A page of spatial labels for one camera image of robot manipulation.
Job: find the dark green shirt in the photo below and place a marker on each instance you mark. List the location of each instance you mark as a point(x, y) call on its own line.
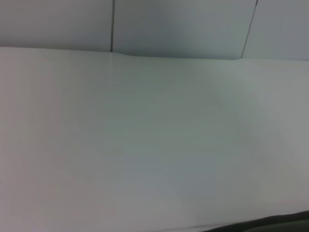
point(289, 224)

